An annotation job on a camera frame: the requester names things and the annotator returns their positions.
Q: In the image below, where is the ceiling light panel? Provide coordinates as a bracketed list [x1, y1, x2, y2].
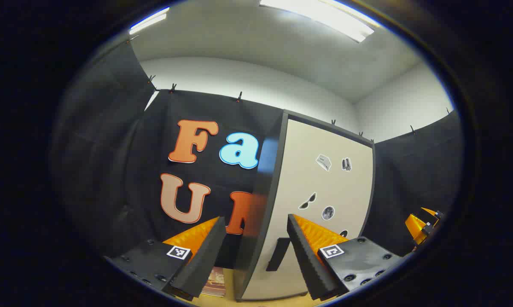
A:
[259, 0, 374, 43]
[128, 7, 170, 35]

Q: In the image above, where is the black backdrop cloth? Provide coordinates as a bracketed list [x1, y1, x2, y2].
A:
[50, 41, 464, 273]

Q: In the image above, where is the stack of books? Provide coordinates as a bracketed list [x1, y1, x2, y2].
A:
[201, 266, 226, 298]

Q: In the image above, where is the black door handle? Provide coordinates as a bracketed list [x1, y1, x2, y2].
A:
[266, 237, 291, 272]

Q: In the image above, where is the grey cabinet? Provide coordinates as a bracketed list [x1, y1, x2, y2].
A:
[233, 110, 376, 302]

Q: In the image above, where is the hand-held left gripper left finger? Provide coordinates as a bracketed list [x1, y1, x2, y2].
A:
[104, 216, 227, 301]

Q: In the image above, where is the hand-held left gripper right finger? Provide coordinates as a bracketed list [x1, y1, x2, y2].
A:
[287, 214, 405, 301]

